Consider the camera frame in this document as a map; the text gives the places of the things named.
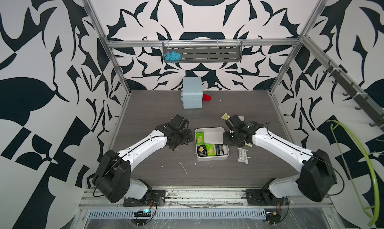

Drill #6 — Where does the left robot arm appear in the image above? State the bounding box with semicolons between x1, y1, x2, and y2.
92;115;194;204

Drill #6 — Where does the green hose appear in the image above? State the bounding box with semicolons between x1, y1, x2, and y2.
326;119;381;228

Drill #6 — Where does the green cookie packet lower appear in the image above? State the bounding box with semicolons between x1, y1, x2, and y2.
206;144;216;157

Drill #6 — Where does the blue crumpled cloth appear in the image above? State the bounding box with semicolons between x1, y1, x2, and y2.
164;51;182;64

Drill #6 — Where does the white storage box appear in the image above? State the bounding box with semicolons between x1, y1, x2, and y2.
194;127;230;161

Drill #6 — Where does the light blue drawer box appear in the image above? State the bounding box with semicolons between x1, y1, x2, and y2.
181;77;203;109

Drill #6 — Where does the black hook rail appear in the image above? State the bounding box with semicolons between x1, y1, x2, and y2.
323;60;384;131

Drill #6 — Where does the black cookie packet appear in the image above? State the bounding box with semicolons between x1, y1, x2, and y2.
197;145;208;157

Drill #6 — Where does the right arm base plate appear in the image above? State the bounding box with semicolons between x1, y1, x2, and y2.
245;189;289;206

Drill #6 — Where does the red small object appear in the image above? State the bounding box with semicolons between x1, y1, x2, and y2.
203;94;212;102

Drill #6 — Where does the green cookie packet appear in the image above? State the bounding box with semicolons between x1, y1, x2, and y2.
196;132;205;146
206;144;216;157

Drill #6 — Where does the clear snack packet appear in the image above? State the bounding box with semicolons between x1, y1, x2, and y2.
238;148;249;165

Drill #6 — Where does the green cookie packet left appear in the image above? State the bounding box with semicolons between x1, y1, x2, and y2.
196;132;205;146

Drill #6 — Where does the cream cookie packet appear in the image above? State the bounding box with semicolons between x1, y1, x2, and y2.
221;113;231;121

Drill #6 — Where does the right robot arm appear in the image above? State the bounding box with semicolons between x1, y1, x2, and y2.
222;114;338;204

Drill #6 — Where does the grey wall shelf rack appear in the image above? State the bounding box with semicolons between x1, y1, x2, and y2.
162;40;243;64

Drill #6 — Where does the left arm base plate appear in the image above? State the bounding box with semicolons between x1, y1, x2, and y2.
123;190;166;207

